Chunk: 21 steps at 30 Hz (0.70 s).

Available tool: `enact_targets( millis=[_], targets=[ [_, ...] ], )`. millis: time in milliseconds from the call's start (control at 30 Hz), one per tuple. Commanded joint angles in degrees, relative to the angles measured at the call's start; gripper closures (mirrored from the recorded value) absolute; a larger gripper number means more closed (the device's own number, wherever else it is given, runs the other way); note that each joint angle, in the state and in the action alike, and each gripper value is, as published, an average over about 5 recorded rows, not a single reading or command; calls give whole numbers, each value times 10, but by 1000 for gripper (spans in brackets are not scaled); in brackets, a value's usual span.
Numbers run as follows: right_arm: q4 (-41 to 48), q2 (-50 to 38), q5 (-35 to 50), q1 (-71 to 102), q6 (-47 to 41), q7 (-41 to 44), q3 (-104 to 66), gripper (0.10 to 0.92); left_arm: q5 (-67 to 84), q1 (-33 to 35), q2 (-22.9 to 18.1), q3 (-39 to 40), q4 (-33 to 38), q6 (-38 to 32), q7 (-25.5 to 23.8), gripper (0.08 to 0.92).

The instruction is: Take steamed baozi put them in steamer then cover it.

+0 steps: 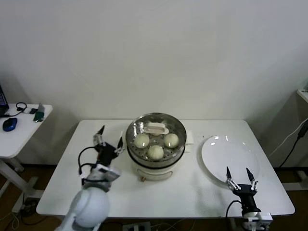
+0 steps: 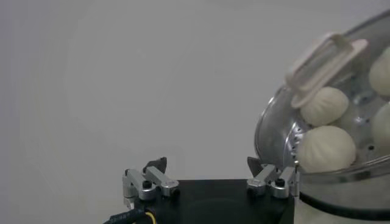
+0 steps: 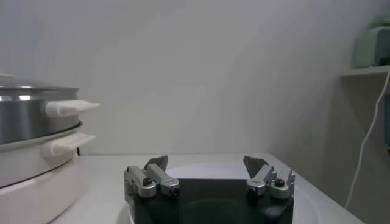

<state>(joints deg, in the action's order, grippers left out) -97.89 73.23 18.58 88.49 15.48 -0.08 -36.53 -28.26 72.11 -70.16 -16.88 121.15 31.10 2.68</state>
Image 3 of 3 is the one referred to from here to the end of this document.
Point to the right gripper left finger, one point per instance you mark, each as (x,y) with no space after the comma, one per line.
(158,178)

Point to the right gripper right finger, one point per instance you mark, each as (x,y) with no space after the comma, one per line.
(263,176)

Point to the glass pot lid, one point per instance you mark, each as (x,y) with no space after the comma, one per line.
(30,84)

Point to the stainless steel steamer basket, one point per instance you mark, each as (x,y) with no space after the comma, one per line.
(27,121)

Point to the white round plate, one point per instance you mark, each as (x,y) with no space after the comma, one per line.
(207,170)

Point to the white shelf table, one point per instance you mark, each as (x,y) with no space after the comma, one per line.
(365,71)

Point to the mint green appliance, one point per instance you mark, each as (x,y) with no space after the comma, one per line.
(374,45)

